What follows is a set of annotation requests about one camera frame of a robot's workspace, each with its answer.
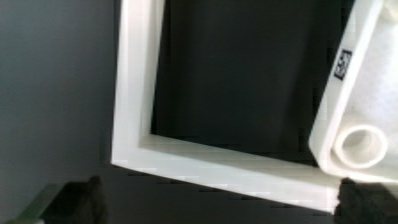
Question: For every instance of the white desk leg tagged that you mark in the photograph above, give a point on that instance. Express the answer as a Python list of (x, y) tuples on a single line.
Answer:
[(373, 28)]

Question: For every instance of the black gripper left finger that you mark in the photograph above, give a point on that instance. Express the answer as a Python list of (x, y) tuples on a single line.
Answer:
[(69, 204)]

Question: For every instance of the white L-shaped obstacle fence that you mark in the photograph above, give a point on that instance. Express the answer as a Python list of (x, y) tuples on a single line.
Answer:
[(229, 170)]

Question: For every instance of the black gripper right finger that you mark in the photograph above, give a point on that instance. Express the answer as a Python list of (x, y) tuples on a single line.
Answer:
[(369, 203)]

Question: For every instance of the white desk tabletop panel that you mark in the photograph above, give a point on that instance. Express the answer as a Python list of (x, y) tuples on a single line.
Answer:
[(355, 134)]

